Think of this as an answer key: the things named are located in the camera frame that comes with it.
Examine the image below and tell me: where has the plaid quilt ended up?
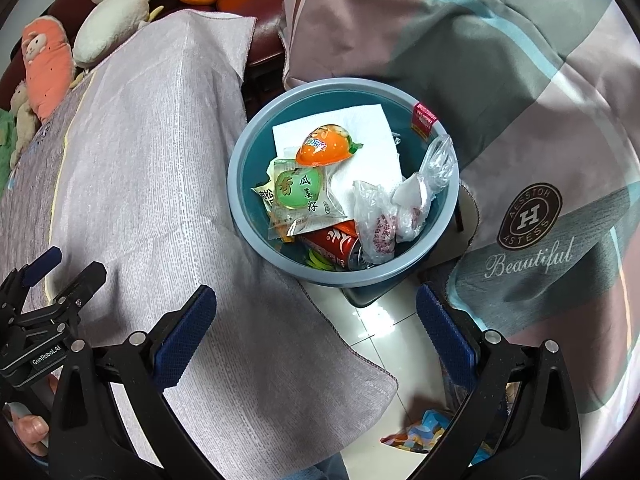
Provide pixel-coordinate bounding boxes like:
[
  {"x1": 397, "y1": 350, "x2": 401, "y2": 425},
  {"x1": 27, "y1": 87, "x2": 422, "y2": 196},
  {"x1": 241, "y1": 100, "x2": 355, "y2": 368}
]
[{"x1": 277, "y1": 0, "x2": 640, "y2": 461}]

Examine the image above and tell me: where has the light blue cloth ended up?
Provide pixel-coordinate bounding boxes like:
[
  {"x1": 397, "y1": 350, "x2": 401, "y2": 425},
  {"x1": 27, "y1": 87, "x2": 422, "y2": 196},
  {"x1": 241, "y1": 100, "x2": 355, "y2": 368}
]
[{"x1": 317, "y1": 452, "x2": 351, "y2": 480}]

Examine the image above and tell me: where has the green snack packet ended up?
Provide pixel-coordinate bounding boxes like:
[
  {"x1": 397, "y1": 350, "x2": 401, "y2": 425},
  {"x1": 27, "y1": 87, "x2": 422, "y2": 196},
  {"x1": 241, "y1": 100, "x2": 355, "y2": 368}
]
[{"x1": 267, "y1": 157, "x2": 348, "y2": 238}]

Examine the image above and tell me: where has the red drink can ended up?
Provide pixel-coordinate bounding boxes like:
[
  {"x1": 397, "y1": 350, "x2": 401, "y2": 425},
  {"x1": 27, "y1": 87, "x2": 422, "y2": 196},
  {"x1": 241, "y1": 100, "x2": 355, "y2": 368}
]
[{"x1": 300, "y1": 220, "x2": 362, "y2": 272}]

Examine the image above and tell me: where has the orange jelly cup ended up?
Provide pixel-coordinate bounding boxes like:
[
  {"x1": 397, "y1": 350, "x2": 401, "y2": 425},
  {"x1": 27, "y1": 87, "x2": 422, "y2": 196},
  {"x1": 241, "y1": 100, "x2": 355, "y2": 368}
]
[{"x1": 295, "y1": 124, "x2": 363, "y2": 166}]

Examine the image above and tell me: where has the white duck plush toy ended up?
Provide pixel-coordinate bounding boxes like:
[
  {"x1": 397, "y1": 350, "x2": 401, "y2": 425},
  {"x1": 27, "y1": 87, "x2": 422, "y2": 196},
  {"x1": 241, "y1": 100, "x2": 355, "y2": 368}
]
[{"x1": 72, "y1": 0, "x2": 168, "y2": 68}]

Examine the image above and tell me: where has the blue plastic bin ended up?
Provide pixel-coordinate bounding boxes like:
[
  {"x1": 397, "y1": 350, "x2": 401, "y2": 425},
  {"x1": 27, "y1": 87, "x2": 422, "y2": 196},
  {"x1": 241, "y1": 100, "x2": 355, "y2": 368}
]
[{"x1": 227, "y1": 77, "x2": 462, "y2": 308}]

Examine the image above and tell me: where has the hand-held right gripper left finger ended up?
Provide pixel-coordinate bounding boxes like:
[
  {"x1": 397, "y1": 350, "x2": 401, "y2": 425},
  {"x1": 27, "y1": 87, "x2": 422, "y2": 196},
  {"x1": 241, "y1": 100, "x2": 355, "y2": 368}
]
[{"x1": 48, "y1": 284, "x2": 226, "y2": 480}]

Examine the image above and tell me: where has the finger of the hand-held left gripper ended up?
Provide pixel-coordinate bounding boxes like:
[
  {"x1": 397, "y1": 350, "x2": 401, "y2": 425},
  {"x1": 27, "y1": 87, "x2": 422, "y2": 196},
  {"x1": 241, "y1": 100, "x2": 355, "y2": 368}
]
[
  {"x1": 0, "y1": 246, "x2": 63, "y2": 303},
  {"x1": 45, "y1": 261, "x2": 108, "y2": 321}
]

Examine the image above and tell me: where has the yellow white snack packet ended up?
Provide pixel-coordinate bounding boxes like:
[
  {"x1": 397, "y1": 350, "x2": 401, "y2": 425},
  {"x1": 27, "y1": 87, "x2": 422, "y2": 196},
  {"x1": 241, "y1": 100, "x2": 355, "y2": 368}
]
[{"x1": 251, "y1": 180, "x2": 276, "y2": 209}]

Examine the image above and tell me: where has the clear plastic bag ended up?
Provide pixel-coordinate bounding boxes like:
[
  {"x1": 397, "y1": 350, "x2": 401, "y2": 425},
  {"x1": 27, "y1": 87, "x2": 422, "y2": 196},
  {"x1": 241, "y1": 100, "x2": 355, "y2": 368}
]
[{"x1": 352, "y1": 135, "x2": 456, "y2": 265}]

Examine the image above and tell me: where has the person's left hand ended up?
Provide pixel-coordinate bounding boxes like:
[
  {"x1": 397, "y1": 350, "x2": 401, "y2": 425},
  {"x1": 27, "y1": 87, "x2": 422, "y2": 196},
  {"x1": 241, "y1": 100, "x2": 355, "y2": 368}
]
[{"x1": 10, "y1": 372, "x2": 62, "y2": 457}]

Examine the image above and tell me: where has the dark red sofa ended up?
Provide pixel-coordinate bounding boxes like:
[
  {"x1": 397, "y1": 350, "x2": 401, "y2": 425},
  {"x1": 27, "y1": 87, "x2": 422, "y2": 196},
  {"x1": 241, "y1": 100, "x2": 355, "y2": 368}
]
[{"x1": 0, "y1": 0, "x2": 286, "y2": 111}]

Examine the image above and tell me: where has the grey table cloth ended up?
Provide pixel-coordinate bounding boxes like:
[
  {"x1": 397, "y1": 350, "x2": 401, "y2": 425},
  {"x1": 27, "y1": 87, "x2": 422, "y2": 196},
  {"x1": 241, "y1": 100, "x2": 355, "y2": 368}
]
[{"x1": 0, "y1": 10, "x2": 401, "y2": 461}]

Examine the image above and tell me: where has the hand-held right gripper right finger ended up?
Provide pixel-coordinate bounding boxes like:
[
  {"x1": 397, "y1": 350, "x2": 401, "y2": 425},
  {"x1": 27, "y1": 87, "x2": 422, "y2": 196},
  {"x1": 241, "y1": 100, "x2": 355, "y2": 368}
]
[{"x1": 410, "y1": 282, "x2": 583, "y2": 480}]

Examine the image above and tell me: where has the colourful printed bag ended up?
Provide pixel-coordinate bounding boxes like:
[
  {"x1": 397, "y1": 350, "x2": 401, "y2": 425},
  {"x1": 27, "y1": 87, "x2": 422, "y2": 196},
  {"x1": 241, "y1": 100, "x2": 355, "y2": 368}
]
[{"x1": 380, "y1": 407, "x2": 493, "y2": 466}]

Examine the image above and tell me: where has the pink plush toy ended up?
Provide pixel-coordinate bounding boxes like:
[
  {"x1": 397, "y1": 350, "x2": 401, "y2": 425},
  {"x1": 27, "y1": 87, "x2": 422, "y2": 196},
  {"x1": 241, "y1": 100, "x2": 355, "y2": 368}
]
[{"x1": 21, "y1": 16, "x2": 76, "y2": 122}]

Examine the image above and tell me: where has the green dinosaur plush toy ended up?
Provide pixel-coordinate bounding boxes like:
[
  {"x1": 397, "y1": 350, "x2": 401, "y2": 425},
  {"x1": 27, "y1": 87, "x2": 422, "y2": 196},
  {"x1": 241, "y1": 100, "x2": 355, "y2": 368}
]
[{"x1": 0, "y1": 110, "x2": 18, "y2": 191}]

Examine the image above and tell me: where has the white paper tissue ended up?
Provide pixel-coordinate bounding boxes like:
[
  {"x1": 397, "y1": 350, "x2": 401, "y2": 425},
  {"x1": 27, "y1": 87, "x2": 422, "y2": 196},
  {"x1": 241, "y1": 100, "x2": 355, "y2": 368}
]
[{"x1": 272, "y1": 104, "x2": 403, "y2": 221}]

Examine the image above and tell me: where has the small beige plush toy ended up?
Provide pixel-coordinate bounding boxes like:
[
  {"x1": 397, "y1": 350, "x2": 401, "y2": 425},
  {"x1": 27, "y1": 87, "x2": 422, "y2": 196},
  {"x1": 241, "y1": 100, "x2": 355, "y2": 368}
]
[{"x1": 10, "y1": 82, "x2": 41, "y2": 166}]

